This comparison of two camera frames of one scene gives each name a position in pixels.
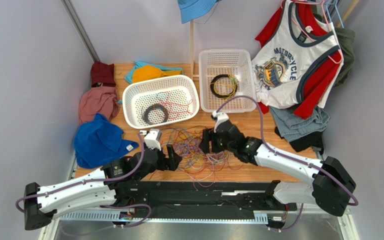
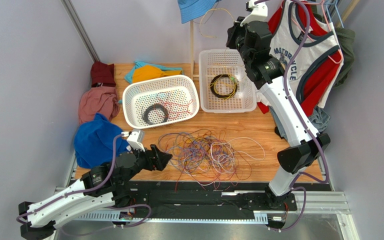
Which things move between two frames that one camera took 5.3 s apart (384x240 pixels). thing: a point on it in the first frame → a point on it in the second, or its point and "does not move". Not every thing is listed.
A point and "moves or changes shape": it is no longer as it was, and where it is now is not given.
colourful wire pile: x=198 y=167 moves or changes shape
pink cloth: x=102 y=100 does not move
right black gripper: x=214 y=142 → x=233 y=36
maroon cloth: x=102 y=73 does not move
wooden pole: x=192 y=49 does not move
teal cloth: x=129 y=76 does not move
